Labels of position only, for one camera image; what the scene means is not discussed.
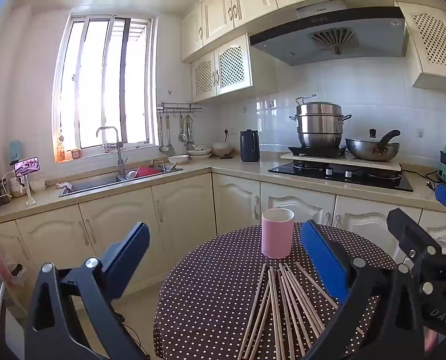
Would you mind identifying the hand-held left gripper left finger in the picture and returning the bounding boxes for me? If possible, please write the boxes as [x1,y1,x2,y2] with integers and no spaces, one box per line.
[24,222,150,360]

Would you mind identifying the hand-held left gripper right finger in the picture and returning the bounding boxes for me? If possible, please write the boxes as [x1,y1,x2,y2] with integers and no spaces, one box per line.
[300,219,424,360]

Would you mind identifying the pink cup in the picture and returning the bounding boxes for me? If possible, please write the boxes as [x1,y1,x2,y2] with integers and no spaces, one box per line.
[261,208,296,259]

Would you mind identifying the bunch of wooden chopsticks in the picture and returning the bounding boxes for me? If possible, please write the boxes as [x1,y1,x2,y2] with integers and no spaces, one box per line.
[238,262,364,360]

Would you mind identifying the cream lower kitchen cabinets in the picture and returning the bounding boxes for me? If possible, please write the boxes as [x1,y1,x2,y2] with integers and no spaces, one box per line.
[0,172,446,308]

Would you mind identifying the black glass gas hob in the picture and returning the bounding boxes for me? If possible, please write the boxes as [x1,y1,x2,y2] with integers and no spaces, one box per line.
[267,160,414,193]

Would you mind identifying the stainless steel sink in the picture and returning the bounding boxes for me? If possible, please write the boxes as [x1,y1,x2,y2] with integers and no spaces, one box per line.
[59,163,183,198]

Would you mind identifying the small metal sink tap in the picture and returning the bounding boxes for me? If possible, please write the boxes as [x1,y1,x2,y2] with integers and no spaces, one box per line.
[150,159,178,171]

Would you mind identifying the metal sink faucet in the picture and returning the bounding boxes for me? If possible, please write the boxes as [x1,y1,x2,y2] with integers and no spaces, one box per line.
[96,126,128,176]

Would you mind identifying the black induction cooker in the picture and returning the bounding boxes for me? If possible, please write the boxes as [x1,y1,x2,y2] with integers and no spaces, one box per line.
[287,144,348,159]

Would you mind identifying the hanging metal ladle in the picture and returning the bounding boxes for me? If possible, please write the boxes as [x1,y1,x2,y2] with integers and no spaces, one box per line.
[159,115,170,153]

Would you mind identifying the hanging metal spatula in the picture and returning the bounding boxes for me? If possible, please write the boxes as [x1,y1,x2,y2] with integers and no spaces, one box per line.
[165,115,176,156]

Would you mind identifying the white phone stand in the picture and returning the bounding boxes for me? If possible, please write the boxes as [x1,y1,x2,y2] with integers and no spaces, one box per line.
[22,174,38,208]

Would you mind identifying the hanging metal utensil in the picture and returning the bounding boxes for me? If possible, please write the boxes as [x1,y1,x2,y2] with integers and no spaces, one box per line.
[185,115,195,150]

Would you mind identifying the glass jar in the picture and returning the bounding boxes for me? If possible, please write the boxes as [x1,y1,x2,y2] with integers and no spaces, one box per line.
[11,176,28,198]

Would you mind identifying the stainless steel steamer pot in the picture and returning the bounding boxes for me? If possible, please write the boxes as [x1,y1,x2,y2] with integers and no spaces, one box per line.
[288,95,353,149]

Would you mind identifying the black electric kettle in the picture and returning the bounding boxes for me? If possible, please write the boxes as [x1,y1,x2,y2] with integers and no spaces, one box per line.
[239,129,261,163]

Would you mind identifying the stack of white bowls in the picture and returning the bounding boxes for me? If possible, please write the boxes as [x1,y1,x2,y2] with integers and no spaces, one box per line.
[211,142,236,158]

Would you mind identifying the clear plastic bag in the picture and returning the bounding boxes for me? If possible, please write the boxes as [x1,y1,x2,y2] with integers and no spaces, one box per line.
[0,227,27,297]

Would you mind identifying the smartphone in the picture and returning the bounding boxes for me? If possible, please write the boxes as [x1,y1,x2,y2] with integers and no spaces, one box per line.
[14,157,40,178]

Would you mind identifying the cream lattice door cabinet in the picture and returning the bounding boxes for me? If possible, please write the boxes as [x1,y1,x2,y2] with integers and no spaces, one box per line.
[394,2,446,94]
[190,34,277,104]

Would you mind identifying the kitchen window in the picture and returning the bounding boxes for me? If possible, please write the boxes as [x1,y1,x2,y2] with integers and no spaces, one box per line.
[54,13,159,164]

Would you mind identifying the grey range hood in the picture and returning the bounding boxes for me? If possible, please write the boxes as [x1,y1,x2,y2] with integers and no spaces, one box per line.
[249,0,408,67]

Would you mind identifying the metal wall utensil rack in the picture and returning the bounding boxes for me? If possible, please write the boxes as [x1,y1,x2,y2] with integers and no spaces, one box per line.
[156,102,204,115]

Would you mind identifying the cream upper wall cabinets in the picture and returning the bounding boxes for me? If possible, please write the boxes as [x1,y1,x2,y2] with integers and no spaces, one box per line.
[181,0,446,62]

